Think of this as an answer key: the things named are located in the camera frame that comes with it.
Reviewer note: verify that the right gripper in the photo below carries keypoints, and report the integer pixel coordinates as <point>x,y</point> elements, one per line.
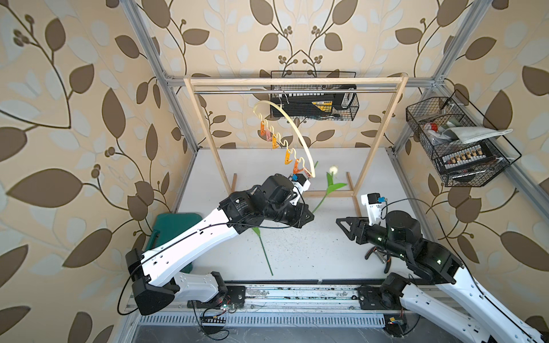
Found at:
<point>358,221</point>

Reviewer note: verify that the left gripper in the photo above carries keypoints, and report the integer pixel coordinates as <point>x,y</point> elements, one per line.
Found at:
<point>303,211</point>

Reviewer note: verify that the white artificial tulip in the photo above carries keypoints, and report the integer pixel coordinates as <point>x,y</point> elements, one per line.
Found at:
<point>331,186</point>

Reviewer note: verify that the yellow clip hanger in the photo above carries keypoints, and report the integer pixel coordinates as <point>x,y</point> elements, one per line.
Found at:
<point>277,139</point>

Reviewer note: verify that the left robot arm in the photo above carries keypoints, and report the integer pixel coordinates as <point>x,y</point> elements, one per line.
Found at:
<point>156,275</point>

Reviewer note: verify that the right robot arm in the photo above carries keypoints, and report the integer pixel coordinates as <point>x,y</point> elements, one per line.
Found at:
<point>485,319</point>

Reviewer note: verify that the wooden clothes rack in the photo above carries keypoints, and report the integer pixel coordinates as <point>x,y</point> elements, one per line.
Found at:
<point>391,85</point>

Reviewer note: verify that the blue artificial tulip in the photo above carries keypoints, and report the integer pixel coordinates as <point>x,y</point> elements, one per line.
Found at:
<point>257,231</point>

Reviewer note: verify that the yellow orange clothespin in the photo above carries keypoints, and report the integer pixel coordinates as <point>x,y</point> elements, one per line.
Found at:
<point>289,156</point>

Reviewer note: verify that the black yellow box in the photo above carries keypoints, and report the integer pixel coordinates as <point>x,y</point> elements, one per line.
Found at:
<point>316,104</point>

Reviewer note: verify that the green plastic case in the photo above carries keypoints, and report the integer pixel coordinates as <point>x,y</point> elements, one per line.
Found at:
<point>167,226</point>

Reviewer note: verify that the connector box in basket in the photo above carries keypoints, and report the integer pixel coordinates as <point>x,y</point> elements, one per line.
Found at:
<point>467,157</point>

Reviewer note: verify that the white folded cloth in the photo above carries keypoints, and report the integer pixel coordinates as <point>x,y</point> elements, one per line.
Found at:
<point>469,135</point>

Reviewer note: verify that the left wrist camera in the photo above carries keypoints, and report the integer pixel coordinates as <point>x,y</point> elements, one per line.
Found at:
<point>301,184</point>

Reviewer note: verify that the orange handled pliers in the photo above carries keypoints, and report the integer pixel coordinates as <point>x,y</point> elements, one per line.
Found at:
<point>382,255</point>

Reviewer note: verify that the metal base rail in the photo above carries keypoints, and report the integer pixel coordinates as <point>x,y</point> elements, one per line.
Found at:
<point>300,298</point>

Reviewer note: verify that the back black wire basket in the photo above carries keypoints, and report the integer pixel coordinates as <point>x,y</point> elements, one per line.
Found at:
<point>318,88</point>

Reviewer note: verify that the black wire basket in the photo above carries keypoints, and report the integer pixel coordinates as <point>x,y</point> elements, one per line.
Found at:
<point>318,88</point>
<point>429,118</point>

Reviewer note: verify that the right black wire basket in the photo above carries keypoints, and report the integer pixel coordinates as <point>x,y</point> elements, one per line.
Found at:
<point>429,118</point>

